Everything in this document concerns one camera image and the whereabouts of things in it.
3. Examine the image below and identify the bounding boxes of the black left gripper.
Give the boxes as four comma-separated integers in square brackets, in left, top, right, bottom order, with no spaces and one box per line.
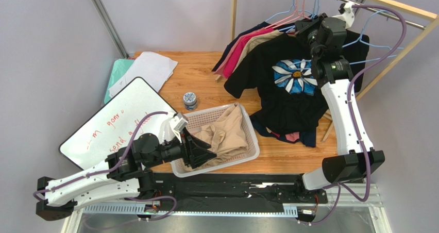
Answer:
[145,127,218,169]

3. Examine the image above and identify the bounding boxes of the white plastic perforated basket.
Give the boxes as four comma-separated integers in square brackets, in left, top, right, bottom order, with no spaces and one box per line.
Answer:
[171,103,260,178]

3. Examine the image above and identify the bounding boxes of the beige t shirt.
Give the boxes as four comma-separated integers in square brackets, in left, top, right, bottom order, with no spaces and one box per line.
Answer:
[193,103,249,170]

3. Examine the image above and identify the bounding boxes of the light blue wire hanger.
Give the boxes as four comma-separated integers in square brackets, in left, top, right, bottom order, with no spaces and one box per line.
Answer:
[288,9,406,67]

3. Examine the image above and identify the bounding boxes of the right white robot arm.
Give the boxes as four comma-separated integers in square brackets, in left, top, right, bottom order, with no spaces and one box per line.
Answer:
[296,16,385,191]

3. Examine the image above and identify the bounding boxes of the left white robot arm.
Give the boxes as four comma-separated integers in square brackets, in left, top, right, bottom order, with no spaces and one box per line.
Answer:
[36,129,217,221]

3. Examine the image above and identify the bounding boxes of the black daisy print t shirt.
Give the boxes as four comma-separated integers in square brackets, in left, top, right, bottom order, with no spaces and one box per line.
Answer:
[224,30,370,135]

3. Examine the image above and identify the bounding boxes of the tan t shirt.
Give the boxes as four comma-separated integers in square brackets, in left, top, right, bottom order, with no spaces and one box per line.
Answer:
[234,30,283,70]

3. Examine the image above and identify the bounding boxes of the magenta t shirt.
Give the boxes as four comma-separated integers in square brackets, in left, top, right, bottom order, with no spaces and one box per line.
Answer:
[222,28,273,78]

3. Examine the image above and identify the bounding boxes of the navy t shirt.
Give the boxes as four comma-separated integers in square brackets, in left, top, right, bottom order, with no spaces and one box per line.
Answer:
[212,22,316,147]

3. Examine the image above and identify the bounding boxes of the blue white round tin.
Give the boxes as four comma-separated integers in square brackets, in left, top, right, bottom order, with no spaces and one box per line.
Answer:
[183,92,198,111]

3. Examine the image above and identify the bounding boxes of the white paper sheets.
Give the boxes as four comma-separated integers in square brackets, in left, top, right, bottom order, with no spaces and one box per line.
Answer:
[109,52,178,98]

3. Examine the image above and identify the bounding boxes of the teal folder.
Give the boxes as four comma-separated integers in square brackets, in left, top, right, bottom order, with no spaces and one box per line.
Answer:
[103,58,134,104]

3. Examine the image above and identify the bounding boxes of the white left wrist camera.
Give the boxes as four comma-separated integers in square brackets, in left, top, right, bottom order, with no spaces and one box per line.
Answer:
[169,113,189,143]

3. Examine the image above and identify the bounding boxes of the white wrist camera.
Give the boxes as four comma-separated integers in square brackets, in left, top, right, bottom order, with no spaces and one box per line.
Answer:
[169,113,189,143]
[332,2,355,23]

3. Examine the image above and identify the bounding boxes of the metal hanging rail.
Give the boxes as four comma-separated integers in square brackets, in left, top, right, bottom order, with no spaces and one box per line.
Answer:
[338,0,438,23]

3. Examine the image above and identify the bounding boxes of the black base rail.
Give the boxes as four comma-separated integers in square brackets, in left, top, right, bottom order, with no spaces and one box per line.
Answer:
[139,172,328,213]

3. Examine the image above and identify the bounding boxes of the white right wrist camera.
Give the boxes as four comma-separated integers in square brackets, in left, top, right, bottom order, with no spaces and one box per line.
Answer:
[332,2,355,23]

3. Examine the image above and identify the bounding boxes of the white board black frame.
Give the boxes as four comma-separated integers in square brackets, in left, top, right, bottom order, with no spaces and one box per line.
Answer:
[59,77,176,170]

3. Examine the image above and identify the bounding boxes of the wooden clothes rack frame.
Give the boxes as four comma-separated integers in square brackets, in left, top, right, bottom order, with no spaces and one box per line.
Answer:
[215,0,439,142]

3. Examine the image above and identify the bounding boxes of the metal corner post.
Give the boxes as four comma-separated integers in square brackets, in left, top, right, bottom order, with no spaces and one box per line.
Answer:
[91,0,130,58]

